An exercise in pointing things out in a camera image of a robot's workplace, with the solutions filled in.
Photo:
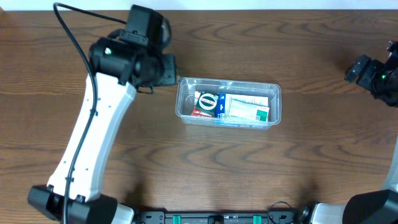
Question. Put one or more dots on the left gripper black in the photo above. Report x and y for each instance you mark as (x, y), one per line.
(170, 70)

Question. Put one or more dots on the green Zam-Buk box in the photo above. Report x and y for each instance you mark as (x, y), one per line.
(207, 102)

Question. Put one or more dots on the blue medicine box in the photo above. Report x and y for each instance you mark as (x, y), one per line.
(242, 111)

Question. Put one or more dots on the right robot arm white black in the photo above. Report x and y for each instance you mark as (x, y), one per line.
(372, 207)

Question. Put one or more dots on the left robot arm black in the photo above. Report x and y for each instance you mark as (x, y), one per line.
(119, 66)

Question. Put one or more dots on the clear plastic container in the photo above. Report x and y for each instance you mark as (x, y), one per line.
(188, 86)

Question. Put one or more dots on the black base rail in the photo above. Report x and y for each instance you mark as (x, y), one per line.
(278, 216)

